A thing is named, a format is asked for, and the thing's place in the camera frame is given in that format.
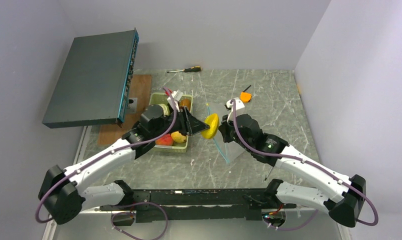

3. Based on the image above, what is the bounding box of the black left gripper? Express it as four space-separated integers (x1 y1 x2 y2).
151 106 210 139

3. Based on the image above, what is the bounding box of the yellow pepper slice toy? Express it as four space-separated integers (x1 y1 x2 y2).
201 113 219 140

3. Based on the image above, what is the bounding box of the yellow lemon toy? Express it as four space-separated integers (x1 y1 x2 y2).
170 131 187 144

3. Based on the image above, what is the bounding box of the clear zip top bag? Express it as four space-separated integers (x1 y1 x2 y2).
205 101 248 165

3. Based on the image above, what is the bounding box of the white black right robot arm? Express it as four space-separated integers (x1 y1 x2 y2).
218 114 366 228

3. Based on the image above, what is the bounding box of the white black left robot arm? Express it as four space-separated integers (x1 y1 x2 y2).
35 104 210 225

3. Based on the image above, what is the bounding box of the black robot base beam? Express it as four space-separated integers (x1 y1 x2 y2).
99 187 298 223

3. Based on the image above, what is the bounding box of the green plastic food bin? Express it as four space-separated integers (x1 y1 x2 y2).
149 92 193 153

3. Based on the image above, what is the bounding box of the peach toy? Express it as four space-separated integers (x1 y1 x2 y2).
155 134 174 146

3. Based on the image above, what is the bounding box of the yellow black screwdriver near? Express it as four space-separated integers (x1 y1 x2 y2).
263 166 274 181

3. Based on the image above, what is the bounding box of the yellow black screwdriver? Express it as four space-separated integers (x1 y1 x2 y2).
263 166 274 181
167 66 202 73

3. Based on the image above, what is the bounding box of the yellow black screwdriver far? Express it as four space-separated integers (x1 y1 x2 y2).
167 66 202 73

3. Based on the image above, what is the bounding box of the brown wooden board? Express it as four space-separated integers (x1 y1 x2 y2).
97 74 152 146

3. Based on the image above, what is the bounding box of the dark grey flat panel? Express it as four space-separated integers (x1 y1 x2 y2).
42 29 139 129

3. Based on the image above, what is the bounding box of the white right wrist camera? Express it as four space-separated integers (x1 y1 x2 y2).
225 97 245 115

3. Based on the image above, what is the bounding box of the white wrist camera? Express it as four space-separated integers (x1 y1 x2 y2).
225 97 245 115
166 90 183 109

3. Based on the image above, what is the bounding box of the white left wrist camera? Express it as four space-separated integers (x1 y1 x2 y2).
166 90 183 109

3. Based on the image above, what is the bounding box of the small metal bracket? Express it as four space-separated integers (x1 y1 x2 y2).
126 97 138 114

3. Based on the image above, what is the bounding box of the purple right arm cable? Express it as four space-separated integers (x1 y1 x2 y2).
229 98 380 232

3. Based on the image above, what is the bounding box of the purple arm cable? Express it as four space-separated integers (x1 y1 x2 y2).
34 86 179 240
229 98 380 232

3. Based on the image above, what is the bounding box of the aluminium frame rail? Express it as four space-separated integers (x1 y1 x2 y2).
41 188 353 240

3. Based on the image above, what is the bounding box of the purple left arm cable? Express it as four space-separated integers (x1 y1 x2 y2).
34 86 179 240

